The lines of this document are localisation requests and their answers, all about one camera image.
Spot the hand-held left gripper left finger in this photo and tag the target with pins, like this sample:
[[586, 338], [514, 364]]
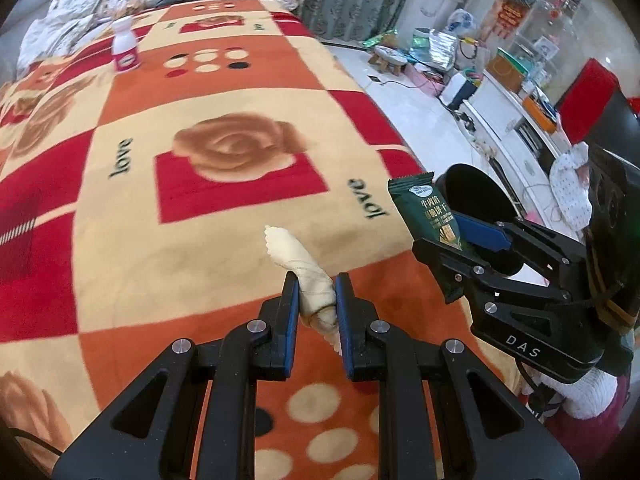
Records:
[[292, 320]]

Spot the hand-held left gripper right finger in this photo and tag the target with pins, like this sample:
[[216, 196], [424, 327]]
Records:
[[345, 320]]

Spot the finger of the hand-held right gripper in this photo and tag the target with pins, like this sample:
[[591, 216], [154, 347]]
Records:
[[450, 265], [480, 230]]

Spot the black trash bin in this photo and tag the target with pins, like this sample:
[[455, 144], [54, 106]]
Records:
[[470, 190]]

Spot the cream twisted wrapper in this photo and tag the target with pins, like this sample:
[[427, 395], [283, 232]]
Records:
[[305, 275]]

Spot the green snack packet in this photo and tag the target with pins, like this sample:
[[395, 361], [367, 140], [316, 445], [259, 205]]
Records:
[[425, 215]]

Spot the white dotted cloth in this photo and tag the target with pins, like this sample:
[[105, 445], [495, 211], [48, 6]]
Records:
[[570, 190]]

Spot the white tv cabinet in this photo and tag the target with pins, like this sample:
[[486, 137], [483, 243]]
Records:
[[505, 130]]

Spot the orange box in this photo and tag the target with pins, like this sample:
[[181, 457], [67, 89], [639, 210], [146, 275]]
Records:
[[540, 115]]

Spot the navy white bag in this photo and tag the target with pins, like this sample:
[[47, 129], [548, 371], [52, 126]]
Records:
[[460, 92]]

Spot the red cloth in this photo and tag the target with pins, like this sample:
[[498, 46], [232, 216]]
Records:
[[587, 100]]

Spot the black television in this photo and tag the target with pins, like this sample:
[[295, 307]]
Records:
[[620, 120]]

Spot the printed rose blanket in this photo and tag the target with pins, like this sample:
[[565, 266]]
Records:
[[150, 210]]

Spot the silver foil bag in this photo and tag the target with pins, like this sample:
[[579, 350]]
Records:
[[442, 50]]

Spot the small wooden stool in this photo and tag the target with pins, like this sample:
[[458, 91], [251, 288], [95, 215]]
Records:
[[387, 55]]

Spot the white plastic bag blue print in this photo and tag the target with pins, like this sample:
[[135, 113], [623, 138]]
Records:
[[461, 22]]

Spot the red hanging decoration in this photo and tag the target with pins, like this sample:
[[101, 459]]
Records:
[[509, 17]]

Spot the white pill bottle pink label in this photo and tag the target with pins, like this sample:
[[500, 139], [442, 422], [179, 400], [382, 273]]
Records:
[[125, 47]]

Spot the white quilt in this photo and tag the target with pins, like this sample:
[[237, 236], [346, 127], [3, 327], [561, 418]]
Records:
[[55, 35]]

